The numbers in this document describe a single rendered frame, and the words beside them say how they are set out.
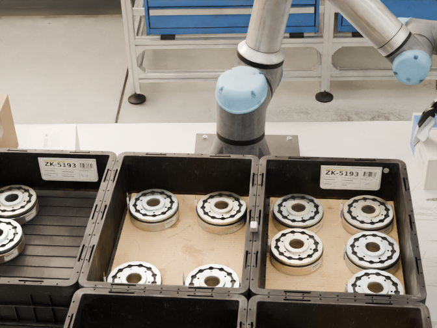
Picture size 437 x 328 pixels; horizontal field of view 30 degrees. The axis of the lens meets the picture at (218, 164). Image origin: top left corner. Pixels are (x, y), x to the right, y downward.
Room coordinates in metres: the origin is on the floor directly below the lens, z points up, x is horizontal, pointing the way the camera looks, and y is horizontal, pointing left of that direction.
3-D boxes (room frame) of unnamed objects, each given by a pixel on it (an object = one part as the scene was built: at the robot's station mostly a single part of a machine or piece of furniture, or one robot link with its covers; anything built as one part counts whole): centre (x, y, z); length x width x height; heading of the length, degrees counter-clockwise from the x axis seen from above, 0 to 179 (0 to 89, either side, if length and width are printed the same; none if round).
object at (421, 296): (1.16, -0.21, 0.92); 0.40 x 0.30 x 0.02; 174
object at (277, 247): (1.17, -0.15, 0.86); 0.10 x 0.10 x 0.01
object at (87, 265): (1.19, 0.08, 0.92); 0.40 x 0.30 x 0.02; 174
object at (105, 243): (1.19, 0.08, 0.87); 0.40 x 0.30 x 0.11; 174
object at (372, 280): (1.04, -0.28, 0.86); 0.05 x 0.05 x 0.01
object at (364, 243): (1.15, -0.29, 0.86); 0.05 x 0.05 x 0.01
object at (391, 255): (1.15, -0.29, 0.86); 0.10 x 0.10 x 0.01
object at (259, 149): (1.59, -0.05, 0.80); 0.15 x 0.15 x 0.10
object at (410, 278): (1.16, -0.21, 0.87); 0.40 x 0.30 x 0.11; 174
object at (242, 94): (1.61, -0.06, 0.91); 0.13 x 0.12 x 0.14; 163
